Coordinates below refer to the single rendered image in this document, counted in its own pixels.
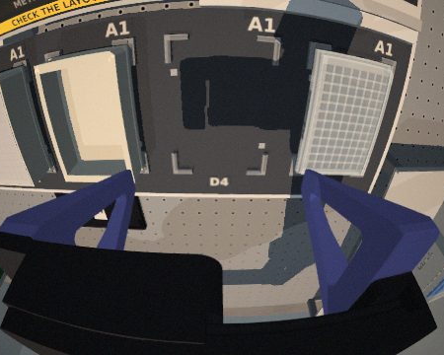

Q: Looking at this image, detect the black rectangular pad with rg label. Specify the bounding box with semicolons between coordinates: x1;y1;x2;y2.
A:
54;192;146;230

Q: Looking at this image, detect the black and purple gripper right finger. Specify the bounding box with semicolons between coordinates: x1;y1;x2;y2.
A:
301;169;440;315

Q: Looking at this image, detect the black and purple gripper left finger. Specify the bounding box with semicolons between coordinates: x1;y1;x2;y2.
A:
0;170;135;250

